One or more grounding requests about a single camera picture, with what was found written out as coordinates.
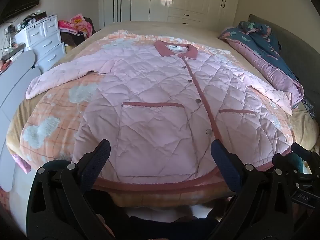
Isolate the orange plaid fleece blanket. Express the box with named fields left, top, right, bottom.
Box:
left=7, top=29, right=298, bottom=205

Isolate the dark patterned pillow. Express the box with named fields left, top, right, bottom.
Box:
left=301, top=96, right=317, bottom=119

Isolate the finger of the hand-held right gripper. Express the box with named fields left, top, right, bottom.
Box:
left=272, top=153, right=320, bottom=180
left=291, top=142, right=320, bottom=165

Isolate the pile of pink clothes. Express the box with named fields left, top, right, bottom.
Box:
left=60, top=17, right=97, bottom=47

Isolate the white wardrobe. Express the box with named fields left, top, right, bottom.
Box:
left=130, top=0, right=242, bottom=25

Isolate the white drawer chest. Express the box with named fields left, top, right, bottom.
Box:
left=15, top=14, right=67, bottom=74

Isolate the pink printed cloth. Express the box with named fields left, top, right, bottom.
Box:
left=58, top=14, right=93, bottom=39

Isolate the blue floral pink duvet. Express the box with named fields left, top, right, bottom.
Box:
left=217, top=20, right=315, bottom=118

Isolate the bed with beige sheet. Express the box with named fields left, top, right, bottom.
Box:
left=5, top=20, right=320, bottom=205

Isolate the pink quilted jacket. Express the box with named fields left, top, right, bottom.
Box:
left=25, top=40, right=294, bottom=193

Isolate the white door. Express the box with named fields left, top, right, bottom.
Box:
left=99, top=0, right=133, bottom=29

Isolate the dark brown box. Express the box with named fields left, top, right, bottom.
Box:
left=35, top=10, right=48, bottom=22

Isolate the grey curved table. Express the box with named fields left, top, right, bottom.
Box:
left=0, top=50, right=42, bottom=193

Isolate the grey padded headboard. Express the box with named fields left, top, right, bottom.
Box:
left=246, top=14, right=320, bottom=113

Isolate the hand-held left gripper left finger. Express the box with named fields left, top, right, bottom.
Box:
left=26, top=139, right=113, bottom=240

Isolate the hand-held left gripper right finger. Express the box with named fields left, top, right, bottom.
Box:
left=207, top=139, right=292, bottom=240

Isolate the dark teal cloth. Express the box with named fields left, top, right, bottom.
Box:
left=287, top=152, right=305, bottom=173

